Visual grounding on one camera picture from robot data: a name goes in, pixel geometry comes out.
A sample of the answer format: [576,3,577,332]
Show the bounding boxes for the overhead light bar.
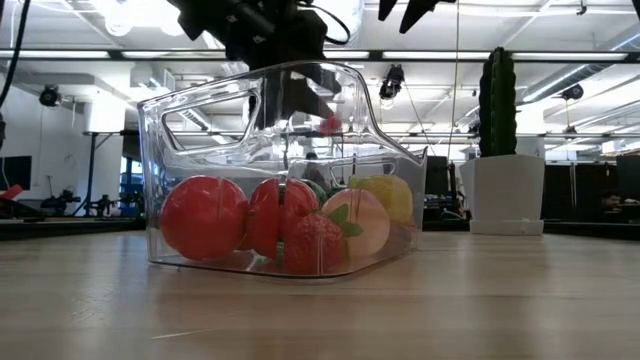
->
[0,48,640,64]

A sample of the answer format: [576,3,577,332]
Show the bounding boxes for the person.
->
[599,192,626,211]
[302,151,329,189]

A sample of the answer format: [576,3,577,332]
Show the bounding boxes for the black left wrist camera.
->
[298,8,330,65]

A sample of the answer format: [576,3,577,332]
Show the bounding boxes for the silver ceiling duct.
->
[324,0,365,49]

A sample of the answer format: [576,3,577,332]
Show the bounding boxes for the thin hanging cable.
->
[451,0,460,161]

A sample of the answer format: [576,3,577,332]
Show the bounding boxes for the tall green cactus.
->
[478,46,519,159]

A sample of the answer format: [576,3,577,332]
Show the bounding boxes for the black computer monitor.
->
[427,154,450,197]
[0,155,33,193]
[615,154,640,201]

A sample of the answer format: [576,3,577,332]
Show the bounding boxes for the yellow plastic lemon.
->
[348,174,415,225]

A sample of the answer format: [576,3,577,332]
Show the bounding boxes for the black ceiling camera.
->
[377,63,406,101]
[38,83,62,109]
[560,82,586,102]

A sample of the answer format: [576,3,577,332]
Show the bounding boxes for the black office partition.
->
[542,162,619,222]

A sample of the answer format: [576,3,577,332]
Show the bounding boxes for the green plastic lime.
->
[302,178,346,207]

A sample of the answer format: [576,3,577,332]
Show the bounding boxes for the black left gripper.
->
[167,0,344,130]

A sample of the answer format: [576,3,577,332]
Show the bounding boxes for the clear plastic storage container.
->
[136,60,429,280]

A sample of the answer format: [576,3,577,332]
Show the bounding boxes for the red strawberry with large leaves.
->
[283,203,365,276]

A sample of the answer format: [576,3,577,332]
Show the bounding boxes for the distant black frame bar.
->
[82,130,640,140]

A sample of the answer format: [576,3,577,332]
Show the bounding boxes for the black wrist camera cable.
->
[299,0,352,46]

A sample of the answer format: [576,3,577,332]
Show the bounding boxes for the red plastic apple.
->
[158,174,250,262]

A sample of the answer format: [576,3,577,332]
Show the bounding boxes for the white plant pot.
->
[458,153,547,222]

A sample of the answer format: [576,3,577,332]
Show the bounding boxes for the pale orange plastic peach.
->
[321,188,392,258]

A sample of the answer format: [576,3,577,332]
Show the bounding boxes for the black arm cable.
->
[0,0,32,109]

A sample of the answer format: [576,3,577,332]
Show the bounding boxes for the black vertical frame post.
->
[87,133,97,201]

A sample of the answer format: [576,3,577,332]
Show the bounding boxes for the red object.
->
[0,183,25,204]

